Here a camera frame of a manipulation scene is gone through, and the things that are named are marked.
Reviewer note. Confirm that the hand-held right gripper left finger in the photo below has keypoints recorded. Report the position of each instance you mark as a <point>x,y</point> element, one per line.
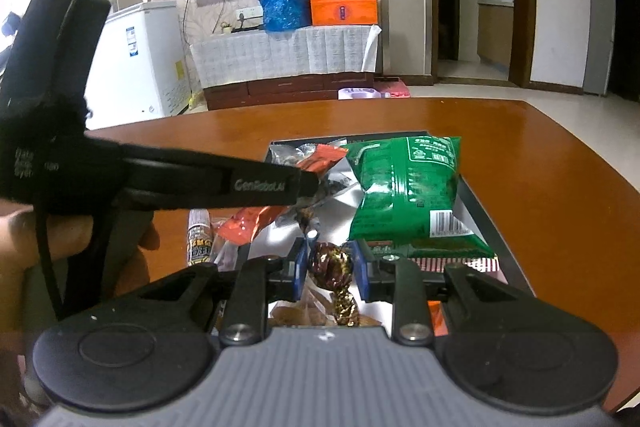
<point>301,272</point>

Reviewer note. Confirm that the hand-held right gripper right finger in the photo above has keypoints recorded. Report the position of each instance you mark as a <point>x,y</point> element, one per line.
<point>361,272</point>

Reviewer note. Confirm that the wooden kitchen cabinet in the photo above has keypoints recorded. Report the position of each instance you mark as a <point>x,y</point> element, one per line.
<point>492,34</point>

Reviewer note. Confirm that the grey box with white inside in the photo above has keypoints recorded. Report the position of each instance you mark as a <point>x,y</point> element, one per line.
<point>482,214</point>

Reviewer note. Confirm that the white wall socket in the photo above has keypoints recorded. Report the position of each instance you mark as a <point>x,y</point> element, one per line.
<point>248,12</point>

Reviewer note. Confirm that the white checked cabinet cloth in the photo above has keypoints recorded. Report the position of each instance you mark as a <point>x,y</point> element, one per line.
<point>280,54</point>

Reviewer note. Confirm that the pink plastic item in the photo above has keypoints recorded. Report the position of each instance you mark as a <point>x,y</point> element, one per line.
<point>395,89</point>

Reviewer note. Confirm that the dark tube snack packet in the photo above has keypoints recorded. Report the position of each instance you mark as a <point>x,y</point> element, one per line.
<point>200,242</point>

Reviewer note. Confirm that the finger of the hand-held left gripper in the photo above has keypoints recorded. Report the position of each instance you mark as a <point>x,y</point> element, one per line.
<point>309,187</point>

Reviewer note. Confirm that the dark wooden television cabinet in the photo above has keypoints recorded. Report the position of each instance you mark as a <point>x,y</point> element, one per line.
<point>280,92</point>

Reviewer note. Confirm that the person's left hand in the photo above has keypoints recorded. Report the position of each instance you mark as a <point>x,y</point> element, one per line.
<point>65,237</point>

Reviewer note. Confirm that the brown gold candy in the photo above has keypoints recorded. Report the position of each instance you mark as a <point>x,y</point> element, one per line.
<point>330,267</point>

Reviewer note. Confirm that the red-brown snack bar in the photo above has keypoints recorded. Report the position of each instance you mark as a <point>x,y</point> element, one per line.
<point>245,222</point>

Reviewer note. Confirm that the green snack bag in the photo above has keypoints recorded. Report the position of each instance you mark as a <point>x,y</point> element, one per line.
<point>410,192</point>

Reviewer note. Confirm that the white chest freezer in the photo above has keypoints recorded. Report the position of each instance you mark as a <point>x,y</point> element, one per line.
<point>145,62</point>

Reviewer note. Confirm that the clear packet with dark contents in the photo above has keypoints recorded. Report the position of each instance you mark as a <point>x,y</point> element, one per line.
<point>287,154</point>

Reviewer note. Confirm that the small orange snack packet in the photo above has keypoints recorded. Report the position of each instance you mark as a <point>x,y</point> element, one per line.
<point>325,157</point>

